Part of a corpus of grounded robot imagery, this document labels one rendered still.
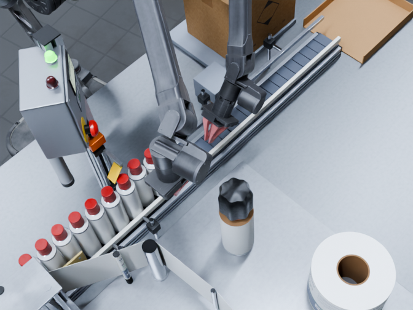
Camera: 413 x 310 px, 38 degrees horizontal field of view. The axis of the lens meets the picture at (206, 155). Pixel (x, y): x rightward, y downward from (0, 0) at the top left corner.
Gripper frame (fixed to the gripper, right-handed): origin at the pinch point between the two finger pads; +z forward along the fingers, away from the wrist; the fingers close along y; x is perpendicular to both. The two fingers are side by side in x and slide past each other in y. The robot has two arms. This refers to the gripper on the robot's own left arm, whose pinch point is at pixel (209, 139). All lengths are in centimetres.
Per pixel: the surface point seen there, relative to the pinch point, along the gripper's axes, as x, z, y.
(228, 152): 7.3, 3.3, 4.2
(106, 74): 85, 49, -118
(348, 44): 57, -32, 4
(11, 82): 56, 72, -153
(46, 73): -60, -21, -9
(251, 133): 15.7, -2.4, 4.3
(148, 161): -24.5, 3.4, -0.8
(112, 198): -35.5, 12.3, 0.3
